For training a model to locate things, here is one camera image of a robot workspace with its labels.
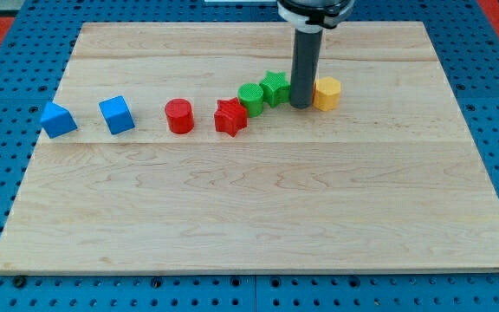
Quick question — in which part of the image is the red cylinder block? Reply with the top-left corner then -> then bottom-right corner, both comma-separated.
165,98 -> 194,134

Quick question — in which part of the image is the light wooden board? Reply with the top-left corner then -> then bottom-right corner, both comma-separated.
0,22 -> 499,276

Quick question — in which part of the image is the yellow hexagon block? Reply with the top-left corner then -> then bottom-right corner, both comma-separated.
312,76 -> 341,111

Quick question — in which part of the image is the green cylinder block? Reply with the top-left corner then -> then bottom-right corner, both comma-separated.
237,83 -> 263,118

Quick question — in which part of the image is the blue triangular prism block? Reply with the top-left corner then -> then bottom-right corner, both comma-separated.
40,101 -> 77,139

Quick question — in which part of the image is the blue cube block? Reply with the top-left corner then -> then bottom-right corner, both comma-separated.
99,95 -> 135,134

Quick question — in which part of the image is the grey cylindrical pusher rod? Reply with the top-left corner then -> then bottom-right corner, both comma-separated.
290,29 -> 322,109

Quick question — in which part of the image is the green star block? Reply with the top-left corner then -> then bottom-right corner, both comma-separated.
259,71 -> 290,108

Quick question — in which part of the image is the red star block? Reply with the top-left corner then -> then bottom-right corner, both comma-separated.
214,97 -> 248,137

